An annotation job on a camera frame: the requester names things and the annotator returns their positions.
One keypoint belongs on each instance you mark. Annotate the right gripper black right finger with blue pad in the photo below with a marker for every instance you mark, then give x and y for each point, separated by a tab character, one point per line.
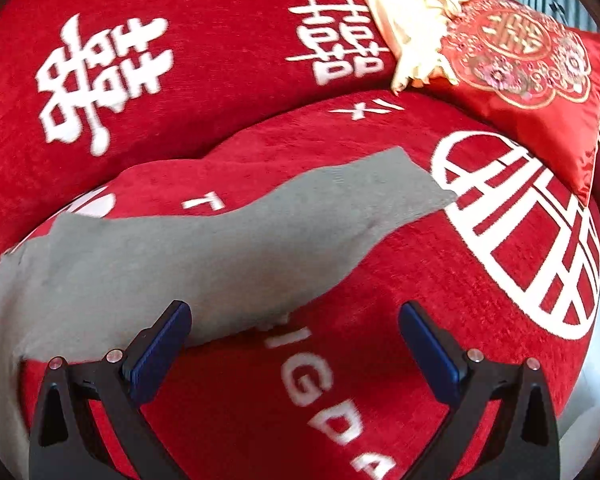
523	440

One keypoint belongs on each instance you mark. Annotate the red wedding bedspread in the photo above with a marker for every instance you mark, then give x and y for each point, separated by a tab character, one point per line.
511	267

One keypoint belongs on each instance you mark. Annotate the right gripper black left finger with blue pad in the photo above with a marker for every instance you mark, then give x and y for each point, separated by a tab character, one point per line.
65	442

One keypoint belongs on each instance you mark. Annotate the red folded wedding quilt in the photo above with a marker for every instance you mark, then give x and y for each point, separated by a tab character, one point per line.
89	88

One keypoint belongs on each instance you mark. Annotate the grey knit sweater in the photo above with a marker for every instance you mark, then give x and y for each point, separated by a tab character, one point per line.
91	284

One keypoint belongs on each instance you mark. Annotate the cream tasselled cloth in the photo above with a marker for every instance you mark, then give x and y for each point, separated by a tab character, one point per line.
413	31

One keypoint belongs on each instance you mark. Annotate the red embroidered satin cushion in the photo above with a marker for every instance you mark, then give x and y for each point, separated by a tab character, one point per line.
535	80

